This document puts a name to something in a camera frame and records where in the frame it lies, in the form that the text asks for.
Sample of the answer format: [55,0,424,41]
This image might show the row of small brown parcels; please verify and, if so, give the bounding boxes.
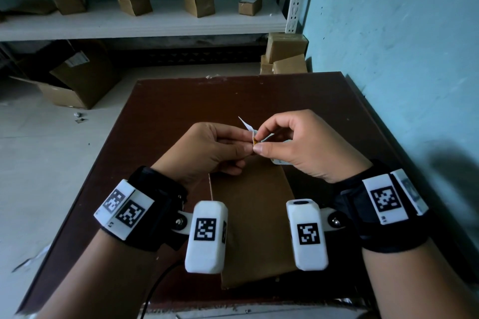
[0,0,263,23]

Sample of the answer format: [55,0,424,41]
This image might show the black wristband, marker tiles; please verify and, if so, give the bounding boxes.
[93,166,189,253]
[332,159,431,254]

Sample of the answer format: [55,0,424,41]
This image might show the black left wristband, marker tiles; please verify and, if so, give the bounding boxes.
[93,166,189,253]

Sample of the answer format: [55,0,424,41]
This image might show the black camera cable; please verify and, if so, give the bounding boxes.
[139,259,186,319]

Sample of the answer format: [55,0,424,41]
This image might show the taped brown stacked parcel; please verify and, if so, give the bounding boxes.
[259,54,274,75]
[272,54,308,75]
[264,32,309,64]

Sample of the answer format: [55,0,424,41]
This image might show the large open cardboard carton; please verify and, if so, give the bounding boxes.
[9,40,122,110]

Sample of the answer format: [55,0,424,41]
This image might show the white shipping label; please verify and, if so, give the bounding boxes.
[238,116,293,166]

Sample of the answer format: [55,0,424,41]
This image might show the person's right hand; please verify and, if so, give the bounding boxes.
[252,109,374,184]

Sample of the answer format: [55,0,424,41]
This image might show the person's left hand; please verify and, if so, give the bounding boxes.
[151,122,255,191]

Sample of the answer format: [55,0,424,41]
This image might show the person's left forearm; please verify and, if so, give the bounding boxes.
[35,229,162,319]

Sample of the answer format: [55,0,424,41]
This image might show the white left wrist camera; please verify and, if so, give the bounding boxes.
[172,200,229,275]

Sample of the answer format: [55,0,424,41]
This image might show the person's right forearm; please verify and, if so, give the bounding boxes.
[361,238,479,319]

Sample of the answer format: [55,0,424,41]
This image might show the black right wristband, marker tiles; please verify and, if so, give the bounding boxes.
[332,159,431,254]

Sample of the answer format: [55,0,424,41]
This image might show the white marker cube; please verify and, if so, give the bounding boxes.
[285,198,347,272]

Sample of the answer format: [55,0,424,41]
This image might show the brown cardboard box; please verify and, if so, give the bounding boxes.
[208,154,300,290]

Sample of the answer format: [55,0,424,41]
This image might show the white paper scrap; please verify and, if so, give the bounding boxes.
[11,243,51,274]

